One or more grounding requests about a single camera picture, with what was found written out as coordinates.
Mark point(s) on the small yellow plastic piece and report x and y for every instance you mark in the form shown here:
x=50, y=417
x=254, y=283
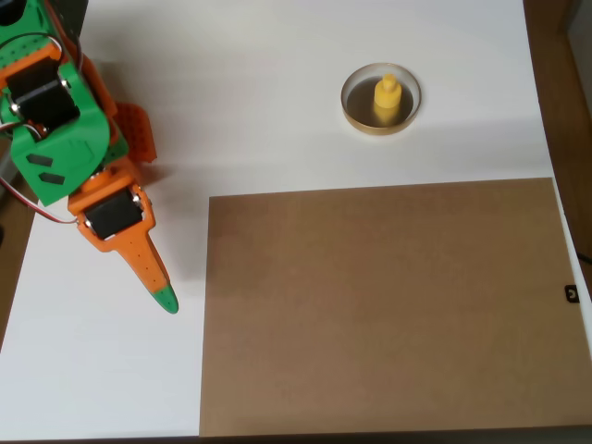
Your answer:
x=386, y=99

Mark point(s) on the orange green robot arm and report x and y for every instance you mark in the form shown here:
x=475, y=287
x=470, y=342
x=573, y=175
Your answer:
x=65, y=148

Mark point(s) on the round clear shallow dish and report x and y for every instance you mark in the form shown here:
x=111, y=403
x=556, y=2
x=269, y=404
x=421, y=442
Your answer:
x=356, y=111

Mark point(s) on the large white base panel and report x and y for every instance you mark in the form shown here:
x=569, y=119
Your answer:
x=277, y=139

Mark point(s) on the brown fibreboard panel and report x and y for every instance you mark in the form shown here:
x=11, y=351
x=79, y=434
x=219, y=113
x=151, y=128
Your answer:
x=384, y=305

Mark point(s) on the small black clip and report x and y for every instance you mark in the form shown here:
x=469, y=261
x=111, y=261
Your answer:
x=572, y=293

